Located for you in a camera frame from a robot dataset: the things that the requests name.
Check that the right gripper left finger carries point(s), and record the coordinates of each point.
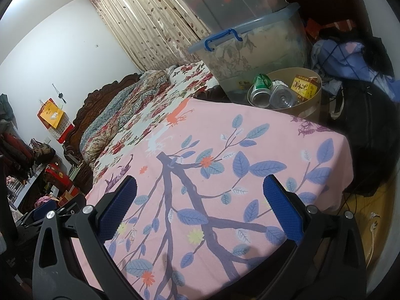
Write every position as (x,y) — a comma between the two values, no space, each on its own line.
(56,272)

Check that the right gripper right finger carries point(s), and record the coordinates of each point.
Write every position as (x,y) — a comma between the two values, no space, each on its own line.
(327,261)

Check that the clear plastic floral bottle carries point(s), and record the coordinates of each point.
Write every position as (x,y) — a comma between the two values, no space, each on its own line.
(282,96)

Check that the yellow spice box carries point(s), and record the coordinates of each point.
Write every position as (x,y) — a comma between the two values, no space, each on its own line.
(305,87)

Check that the crushed green soda can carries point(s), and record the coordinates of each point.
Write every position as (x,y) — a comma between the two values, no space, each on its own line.
(261,91)

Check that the red gift bag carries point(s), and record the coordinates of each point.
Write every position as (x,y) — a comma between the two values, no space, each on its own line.
(57,178)

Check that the pink floral blanket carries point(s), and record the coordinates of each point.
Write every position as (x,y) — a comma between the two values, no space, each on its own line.
(200,221)

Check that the folded patterned quilt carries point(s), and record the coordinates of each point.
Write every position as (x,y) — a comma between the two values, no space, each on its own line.
(127,103)

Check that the cluttered shelf unit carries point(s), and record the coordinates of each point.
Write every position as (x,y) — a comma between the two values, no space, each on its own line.
(24,167)

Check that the dark wooden headboard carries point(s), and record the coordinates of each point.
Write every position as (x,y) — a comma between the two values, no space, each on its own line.
(93,105)

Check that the white red floral bedsheet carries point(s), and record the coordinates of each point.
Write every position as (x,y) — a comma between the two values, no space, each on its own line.
(165,109)

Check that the beige leaf pattern curtain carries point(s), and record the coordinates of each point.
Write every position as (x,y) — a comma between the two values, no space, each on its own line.
(155,34)

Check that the blue clothes pile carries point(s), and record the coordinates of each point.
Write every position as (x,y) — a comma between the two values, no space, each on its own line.
(335,62)

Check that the red yellow wall calendar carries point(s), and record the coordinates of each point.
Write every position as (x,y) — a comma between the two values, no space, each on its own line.
(55,120)

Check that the clear storage box blue handle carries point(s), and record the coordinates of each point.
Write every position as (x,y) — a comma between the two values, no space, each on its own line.
(269,43)

